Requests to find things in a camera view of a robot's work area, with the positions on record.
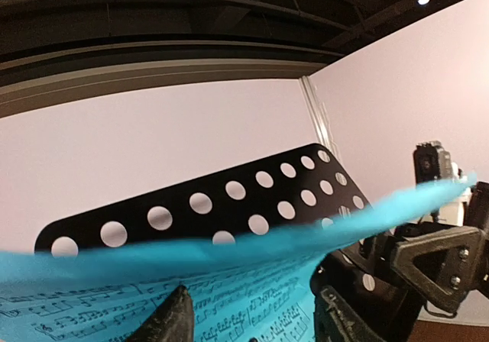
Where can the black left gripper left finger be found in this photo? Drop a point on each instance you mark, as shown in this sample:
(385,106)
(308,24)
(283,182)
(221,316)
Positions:
(172,321)

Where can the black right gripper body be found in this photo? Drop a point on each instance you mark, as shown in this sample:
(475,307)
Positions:
(375,254)

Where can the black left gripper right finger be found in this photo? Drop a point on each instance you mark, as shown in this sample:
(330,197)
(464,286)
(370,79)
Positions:
(336,321)

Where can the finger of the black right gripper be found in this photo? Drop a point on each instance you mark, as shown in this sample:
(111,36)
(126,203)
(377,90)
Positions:
(443,267)

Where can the blue sheet music page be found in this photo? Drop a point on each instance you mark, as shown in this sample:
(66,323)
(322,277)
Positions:
(237,287)

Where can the black perforated music stand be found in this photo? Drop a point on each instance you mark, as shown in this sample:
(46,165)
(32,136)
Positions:
(294,187)

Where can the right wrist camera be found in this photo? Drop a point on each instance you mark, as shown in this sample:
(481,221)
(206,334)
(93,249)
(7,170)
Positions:
(432,162)

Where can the right aluminium frame post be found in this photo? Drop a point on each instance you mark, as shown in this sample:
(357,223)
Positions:
(319,117)

